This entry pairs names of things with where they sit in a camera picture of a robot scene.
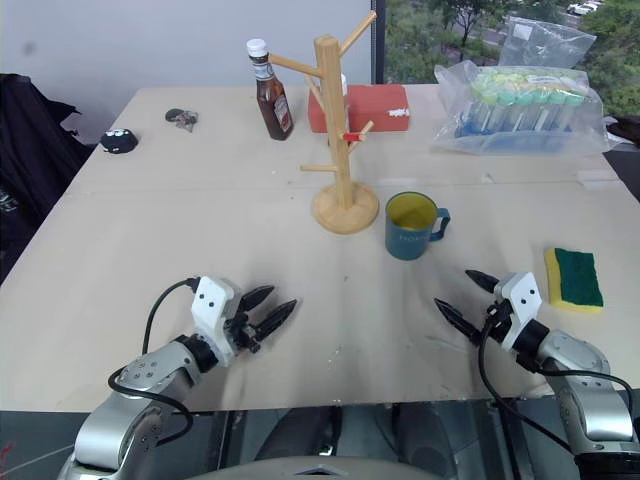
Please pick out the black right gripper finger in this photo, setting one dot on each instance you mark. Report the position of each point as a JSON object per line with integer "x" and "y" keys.
{"x": 460, "y": 320}
{"x": 482, "y": 280}

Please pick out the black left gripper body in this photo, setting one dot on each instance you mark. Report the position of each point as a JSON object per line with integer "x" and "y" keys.
{"x": 245, "y": 330}

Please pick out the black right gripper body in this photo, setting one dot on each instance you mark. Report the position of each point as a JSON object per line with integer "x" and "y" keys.
{"x": 500, "y": 320}

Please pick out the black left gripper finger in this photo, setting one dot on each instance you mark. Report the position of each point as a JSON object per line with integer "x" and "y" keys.
{"x": 275, "y": 319}
{"x": 257, "y": 296}

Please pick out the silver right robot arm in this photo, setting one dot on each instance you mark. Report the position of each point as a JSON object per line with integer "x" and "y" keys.
{"x": 575, "y": 356}

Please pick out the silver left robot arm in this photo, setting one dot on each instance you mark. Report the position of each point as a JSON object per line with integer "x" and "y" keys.
{"x": 150, "y": 371}

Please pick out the wooden mug tree stand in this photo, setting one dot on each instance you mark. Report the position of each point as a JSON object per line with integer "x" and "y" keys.
{"x": 345, "y": 210}

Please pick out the blue mug with yellow inside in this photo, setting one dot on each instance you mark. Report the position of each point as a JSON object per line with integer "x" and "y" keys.
{"x": 405, "y": 243}

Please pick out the yellow and green sponge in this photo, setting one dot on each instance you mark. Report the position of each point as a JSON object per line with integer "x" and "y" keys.
{"x": 577, "y": 276}

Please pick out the plastic bag of capped tubes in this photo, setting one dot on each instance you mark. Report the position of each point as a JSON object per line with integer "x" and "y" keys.
{"x": 520, "y": 116}

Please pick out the ketchup bottle with white cap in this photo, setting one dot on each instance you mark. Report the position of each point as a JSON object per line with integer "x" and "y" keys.
{"x": 275, "y": 111}

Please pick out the small dark crumpled object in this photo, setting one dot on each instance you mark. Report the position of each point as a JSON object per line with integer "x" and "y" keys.
{"x": 181, "y": 118}

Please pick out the red rectangular block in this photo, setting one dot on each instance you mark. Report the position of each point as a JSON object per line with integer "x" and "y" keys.
{"x": 380, "y": 107}

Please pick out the small black toy with eyes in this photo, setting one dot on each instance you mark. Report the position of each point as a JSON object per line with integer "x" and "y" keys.
{"x": 118, "y": 141}

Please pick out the empty clear plastic bag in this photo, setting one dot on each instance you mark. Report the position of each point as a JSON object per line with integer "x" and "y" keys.
{"x": 545, "y": 45}

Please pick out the black cloth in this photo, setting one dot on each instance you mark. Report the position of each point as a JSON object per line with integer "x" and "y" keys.
{"x": 25, "y": 150}

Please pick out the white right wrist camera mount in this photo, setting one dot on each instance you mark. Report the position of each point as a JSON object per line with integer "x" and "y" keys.
{"x": 525, "y": 300}

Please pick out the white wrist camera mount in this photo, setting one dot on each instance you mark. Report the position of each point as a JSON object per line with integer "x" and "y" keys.
{"x": 525, "y": 300}
{"x": 212, "y": 305}

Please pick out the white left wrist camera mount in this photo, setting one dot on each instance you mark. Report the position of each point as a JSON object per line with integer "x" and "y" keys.
{"x": 212, "y": 305}

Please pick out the black window frame post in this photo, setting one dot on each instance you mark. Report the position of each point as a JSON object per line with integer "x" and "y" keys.
{"x": 380, "y": 45}

